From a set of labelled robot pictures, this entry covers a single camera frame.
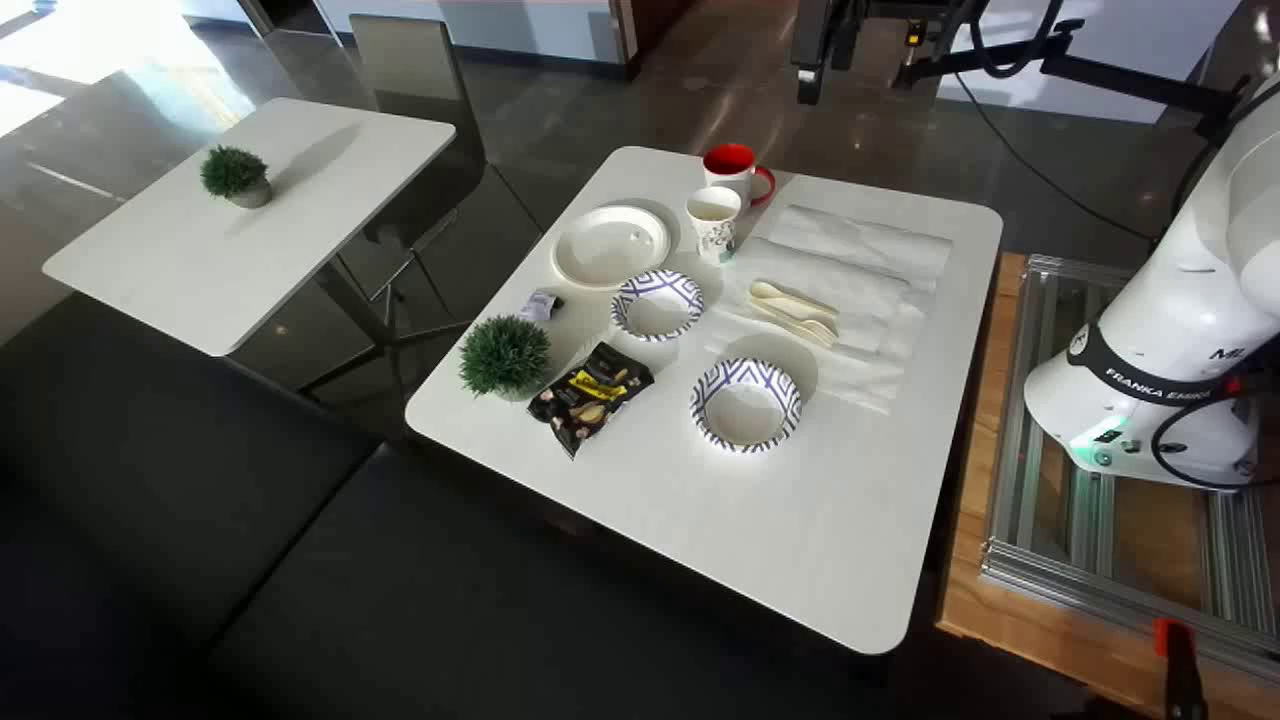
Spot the white paper cup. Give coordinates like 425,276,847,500
683,180,749,263

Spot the white round plate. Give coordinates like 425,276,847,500
546,200,681,296

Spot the small blue patterned paper bowl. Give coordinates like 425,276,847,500
612,269,707,345

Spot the black and yellow snack packet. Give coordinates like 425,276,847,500
522,340,659,459

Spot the large blue patterned paper bowl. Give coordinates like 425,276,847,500
687,351,806,455

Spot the small grey sachet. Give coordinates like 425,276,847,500
519,283,567,327

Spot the green potted plant, large ball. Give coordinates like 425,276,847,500
457,313,554,402

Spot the cream plastic spoon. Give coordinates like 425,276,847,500
749,276,840,331
752,290,842,351

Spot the white mug with red inside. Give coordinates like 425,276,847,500
699,139,778,210

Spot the folded white paper towel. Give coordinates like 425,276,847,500
733,244,923,359

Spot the large white paper towel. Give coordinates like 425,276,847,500
722,195,960,417

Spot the wooden base board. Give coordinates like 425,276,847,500
936,250,1280,720

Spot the black sofa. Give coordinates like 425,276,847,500
0,313,1084,720

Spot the white side table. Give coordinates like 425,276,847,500
34,93,459,359

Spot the green potted plant, small ball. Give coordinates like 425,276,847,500
201,144,281,210

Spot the red clamp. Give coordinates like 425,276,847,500
1150,613,1213,720

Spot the aluminium profile frame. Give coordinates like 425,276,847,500
985,255,1280,671

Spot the black camera stand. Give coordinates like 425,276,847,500
791,0,1236,127

